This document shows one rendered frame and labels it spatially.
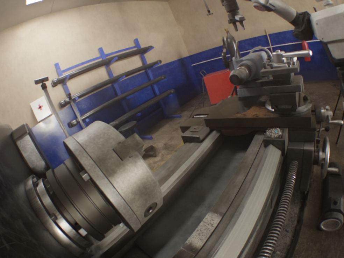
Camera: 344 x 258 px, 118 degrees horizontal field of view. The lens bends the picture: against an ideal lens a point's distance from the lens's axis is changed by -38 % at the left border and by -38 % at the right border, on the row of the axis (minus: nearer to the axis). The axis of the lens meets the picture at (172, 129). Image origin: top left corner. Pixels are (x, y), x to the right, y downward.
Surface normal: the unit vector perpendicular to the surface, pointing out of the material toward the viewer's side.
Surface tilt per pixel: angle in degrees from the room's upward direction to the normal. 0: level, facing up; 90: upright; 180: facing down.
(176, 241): 10
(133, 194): 84
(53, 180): 27
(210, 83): 90
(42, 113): 90
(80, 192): 57
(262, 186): 36
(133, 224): 109
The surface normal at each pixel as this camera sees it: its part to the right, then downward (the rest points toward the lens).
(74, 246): 0.72, 0.06
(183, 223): -0.31, -0.77
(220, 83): -0.35, 0.47
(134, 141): 0.36, -0.50
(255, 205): 0.13, -0.70
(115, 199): 0.61, -0.17
